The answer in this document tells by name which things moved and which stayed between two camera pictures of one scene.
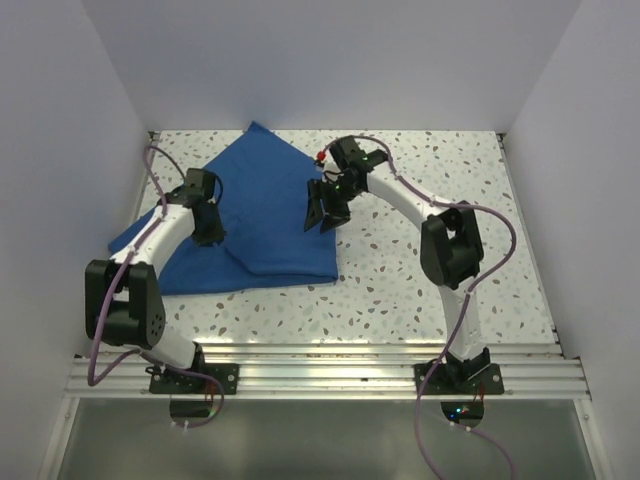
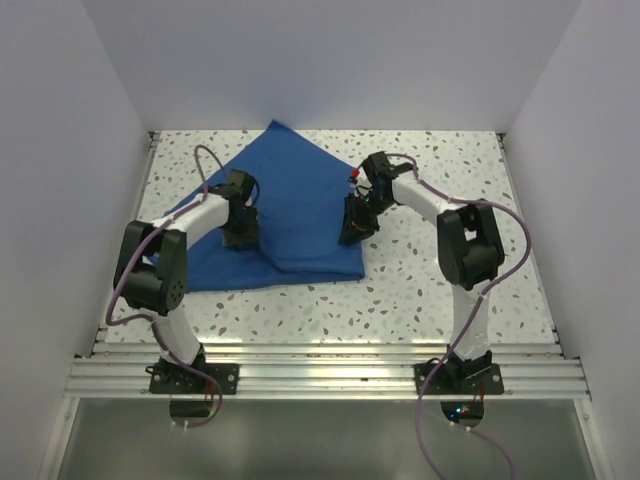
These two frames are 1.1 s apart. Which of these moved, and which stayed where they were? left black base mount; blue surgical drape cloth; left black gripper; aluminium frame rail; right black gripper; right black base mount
Moved: blue surgical drape cloth; right black gripper; left black gripper
Stayed: aluminium frame rail; left black base mount; right black base mount
